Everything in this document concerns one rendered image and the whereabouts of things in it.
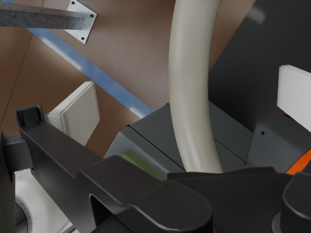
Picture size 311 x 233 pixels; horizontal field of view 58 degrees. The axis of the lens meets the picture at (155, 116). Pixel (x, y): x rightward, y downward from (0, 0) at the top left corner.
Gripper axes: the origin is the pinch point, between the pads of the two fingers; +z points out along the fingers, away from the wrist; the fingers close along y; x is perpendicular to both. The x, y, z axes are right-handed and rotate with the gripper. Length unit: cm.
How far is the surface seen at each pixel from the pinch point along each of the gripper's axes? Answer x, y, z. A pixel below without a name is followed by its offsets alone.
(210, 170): -6.5, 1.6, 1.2
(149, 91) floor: -36, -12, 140
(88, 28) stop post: 2, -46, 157
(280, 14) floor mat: 1, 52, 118
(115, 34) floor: -3, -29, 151
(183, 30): 4.3, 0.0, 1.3
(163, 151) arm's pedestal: -34, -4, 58
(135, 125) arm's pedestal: -27, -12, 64
